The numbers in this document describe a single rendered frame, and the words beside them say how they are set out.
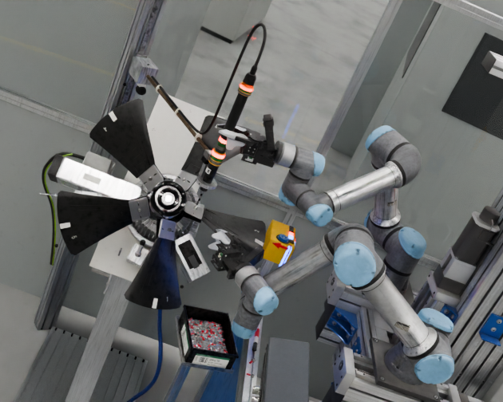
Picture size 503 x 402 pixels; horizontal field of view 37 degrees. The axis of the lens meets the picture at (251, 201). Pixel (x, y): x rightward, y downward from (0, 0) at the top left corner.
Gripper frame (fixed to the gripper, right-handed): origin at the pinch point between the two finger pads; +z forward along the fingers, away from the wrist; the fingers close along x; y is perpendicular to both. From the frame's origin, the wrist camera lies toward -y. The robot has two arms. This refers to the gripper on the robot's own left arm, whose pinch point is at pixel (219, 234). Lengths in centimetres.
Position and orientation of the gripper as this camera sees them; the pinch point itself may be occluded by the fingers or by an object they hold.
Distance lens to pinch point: 247.3
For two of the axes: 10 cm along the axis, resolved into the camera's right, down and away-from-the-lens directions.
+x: -2.9, 8.1, 5.1
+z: -5.0, -5.8, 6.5
